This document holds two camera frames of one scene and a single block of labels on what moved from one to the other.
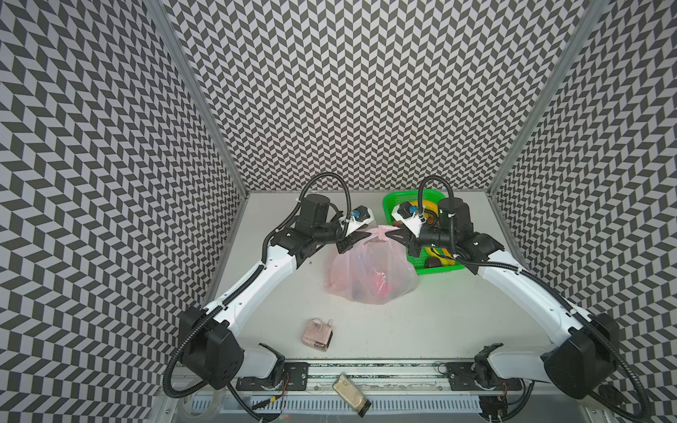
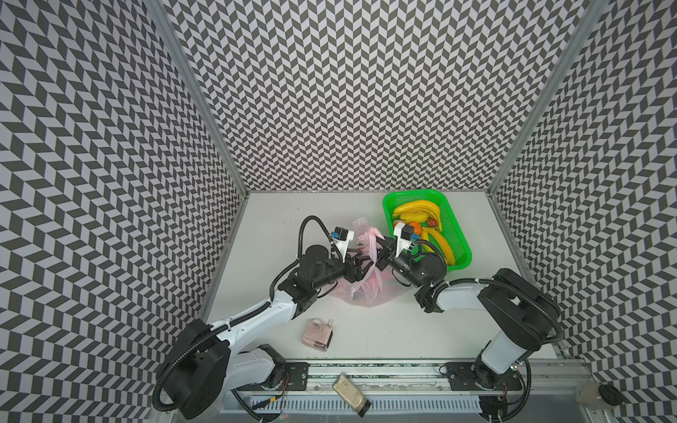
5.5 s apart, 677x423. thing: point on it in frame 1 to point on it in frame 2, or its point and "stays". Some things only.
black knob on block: x=612 y=393 stays
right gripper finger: x=404 y=236 to x=386 y=248
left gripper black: x=352 y=239 to x=360 y=273
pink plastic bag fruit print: x=375 y=270 stays
